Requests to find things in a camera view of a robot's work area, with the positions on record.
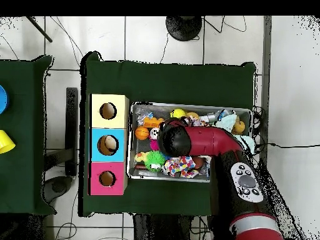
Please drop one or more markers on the orange toy basketball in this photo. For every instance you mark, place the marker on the orange toy basketball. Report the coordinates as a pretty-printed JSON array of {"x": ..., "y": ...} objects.
[{"x": 142, "y": 133}]

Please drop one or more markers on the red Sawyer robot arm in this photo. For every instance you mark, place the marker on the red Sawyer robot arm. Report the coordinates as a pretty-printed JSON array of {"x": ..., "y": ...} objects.
[{"x": 207, "y": 142}]

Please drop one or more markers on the dark green side tablecloth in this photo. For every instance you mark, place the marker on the dark green side tablecloth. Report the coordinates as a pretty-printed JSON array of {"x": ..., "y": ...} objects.
[{"x": 22, "y": 162}]

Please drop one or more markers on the silver mesh bin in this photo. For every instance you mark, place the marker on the silver mesh bin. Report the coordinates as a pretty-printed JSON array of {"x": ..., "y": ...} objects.
[{"x": 142, "y": 147}]

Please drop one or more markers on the polka dot cloth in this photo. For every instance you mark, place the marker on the polka dot cloth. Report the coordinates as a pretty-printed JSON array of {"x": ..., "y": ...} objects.
[{"x": 180, "y": 166}]

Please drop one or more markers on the mint green cloth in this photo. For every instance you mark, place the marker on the mint green cloth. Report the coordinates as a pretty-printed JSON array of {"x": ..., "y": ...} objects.
[{"x": 227, "y": 122}]

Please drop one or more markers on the black rod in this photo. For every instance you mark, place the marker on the black rod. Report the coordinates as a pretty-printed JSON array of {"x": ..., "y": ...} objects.
[{"x": 40, "y": 29}]

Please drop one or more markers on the pink spiky ball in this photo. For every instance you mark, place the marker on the pink spiky ball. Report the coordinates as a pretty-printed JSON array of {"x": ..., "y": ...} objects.
[{"x": 154, "y": 145}]

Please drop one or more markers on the toy burger bun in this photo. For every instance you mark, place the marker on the toy burger bun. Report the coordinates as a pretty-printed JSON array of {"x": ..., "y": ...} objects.
[{"x": 193, "y": 115}]

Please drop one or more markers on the blue cup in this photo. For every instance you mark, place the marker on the blue cup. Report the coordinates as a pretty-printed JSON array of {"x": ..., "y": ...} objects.
[{"x": 3, "y": 100}]

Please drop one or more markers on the orange plush toy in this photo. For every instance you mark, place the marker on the orange plush toy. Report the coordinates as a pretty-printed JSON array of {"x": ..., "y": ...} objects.
[{"x": 239, "y": 127}]

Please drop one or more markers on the black upright panel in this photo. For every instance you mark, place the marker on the black upright panel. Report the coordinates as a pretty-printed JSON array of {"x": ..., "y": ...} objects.
[{"x": 71, "y": 125}]

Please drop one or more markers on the yellow ball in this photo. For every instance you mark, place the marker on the yellow ball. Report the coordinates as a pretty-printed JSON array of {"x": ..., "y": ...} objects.
[{"x": 178, "y": 113}]

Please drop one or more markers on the yellow cup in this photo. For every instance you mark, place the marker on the yellow cup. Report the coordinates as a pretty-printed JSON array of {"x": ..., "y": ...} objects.
[{"x": 5, "y": 142}]

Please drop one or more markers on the wooden three-hole box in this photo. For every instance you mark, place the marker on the wooden three-hole box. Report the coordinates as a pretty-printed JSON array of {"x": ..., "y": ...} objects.
[{"x": 100, "y": 150}]

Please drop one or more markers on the orange toy block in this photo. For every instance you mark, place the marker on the orange toy block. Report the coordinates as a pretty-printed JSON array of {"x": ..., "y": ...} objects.
[{"x": 153, "y": 122}]

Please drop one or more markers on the green spiky ball toy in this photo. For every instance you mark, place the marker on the green spiky ball toy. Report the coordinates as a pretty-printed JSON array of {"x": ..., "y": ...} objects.
[{"x": 153, "y": 160}]

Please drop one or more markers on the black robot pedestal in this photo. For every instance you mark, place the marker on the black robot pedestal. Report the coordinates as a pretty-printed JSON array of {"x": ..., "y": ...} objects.
[{"x": 150, "y": 230}]

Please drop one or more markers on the black round stand base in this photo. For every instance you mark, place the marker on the black round stand base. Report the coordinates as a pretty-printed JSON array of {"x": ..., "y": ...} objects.
[{"x": 183, "y": 27}]

